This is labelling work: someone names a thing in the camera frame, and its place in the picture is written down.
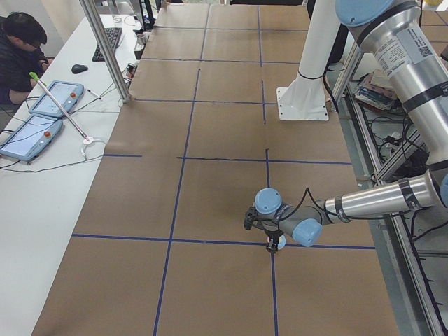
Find silver stick green tip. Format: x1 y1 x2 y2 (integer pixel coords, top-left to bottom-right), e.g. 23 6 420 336
29 71 95 145

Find aluminium frame post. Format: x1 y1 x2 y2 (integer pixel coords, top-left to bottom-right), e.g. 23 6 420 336
79 0 130 104

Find blue tape strip left lengthwise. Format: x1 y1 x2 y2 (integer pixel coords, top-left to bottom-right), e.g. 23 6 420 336
152 5 211 336

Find stack of books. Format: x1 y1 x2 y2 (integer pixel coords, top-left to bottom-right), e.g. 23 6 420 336
354 69 401 111

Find person in black jacket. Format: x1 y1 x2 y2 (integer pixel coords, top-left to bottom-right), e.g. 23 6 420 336
1 12 52 105

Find upper teach pendant tablet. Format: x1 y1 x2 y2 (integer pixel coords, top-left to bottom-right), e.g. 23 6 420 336
29 80 85 118

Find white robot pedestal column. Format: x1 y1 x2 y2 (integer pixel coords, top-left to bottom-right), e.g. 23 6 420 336
276 0 340 121

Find black computer mouse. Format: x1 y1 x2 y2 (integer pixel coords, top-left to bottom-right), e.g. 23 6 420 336
71 64 88 74

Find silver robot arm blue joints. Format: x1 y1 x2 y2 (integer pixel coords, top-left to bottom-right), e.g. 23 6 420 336
244 1 447 253

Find lower teach pendant tablet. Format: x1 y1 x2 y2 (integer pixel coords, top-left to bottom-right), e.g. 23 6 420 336
1 114 63 162

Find teach pendant tablet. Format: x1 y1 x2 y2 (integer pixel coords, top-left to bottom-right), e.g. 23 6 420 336
29 80 85 118
1 114 63 162

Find short blue tape strip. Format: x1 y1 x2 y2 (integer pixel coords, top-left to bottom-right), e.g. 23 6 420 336
103 154 143 158

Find blue tape strip crosswise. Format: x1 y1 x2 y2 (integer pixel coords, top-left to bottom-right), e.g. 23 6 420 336
71 233 376 251

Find aluminium rail frame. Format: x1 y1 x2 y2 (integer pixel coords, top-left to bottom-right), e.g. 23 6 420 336
332 45 447 335

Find white service bell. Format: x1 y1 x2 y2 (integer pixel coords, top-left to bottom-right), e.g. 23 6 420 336
277 235 286 250

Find black cable bundle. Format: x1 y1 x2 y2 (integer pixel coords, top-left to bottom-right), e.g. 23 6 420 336
363 111 445 183

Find long blue tape strip lengthwise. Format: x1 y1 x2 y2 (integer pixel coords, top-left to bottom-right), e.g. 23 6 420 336
257 5 279 336

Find brown paper table cover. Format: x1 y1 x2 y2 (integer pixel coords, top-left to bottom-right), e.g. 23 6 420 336
33 4 399 335

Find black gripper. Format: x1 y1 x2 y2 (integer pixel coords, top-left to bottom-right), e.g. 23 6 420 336
264 230 283 253

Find black keyboard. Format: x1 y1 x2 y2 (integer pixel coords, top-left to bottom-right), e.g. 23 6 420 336
92 27 124 63

